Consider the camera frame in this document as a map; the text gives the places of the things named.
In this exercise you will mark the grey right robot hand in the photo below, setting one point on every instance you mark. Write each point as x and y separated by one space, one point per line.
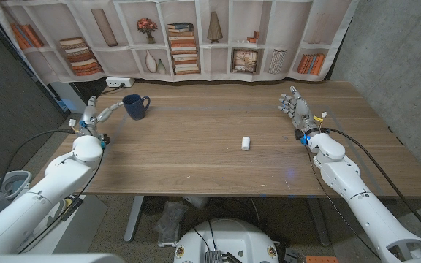
301 111

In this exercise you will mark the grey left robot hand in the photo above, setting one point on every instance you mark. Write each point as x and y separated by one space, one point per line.
90 122

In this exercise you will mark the dark blue ceramic mug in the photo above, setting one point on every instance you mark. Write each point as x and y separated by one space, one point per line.
133 106

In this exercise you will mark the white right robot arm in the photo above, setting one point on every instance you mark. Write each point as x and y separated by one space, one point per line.
371 215

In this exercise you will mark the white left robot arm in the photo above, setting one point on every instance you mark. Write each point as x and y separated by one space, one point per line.
49 190

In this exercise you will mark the white medicine bottle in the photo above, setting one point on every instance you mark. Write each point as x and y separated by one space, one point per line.
245 143

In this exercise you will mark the white cabinet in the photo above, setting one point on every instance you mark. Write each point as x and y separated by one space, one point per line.
68 98

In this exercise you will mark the white power strip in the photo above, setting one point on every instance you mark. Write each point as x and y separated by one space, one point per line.
119 82

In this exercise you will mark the yellow and black pad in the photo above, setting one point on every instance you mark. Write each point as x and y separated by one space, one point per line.
71 206

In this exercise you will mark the white grey chair base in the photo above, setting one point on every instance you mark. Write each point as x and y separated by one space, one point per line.
13 180

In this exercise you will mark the white floor board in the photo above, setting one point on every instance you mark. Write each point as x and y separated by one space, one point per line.
86 226

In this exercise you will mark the black round fan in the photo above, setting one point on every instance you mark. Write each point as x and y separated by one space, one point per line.
155 205

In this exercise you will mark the grey metal table leg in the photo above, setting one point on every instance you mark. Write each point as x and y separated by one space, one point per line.
134 219
319 223

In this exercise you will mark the printed bookshelf backdrop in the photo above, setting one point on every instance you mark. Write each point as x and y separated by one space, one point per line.
232 22

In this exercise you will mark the clear plastic bag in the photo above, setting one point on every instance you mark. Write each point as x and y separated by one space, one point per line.
170 223

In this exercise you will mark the white robot torso base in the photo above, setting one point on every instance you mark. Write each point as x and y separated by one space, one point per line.
228 241

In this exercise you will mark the orange box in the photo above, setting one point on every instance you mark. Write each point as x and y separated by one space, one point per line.
322 259

